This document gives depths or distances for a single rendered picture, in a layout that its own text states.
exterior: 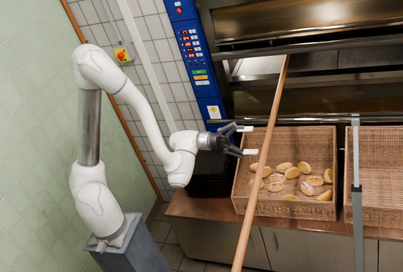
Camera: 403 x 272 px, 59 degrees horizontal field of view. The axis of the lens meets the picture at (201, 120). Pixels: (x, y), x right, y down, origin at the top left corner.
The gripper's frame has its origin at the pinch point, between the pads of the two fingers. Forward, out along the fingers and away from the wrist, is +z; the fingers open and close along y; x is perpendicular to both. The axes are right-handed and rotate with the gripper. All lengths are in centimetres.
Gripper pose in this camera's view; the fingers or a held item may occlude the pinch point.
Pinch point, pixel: (253, 140)
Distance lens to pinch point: 162.4
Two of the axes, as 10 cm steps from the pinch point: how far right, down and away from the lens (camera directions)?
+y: 2.7, 7.9, 5.5
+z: 9.2, -0.3, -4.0
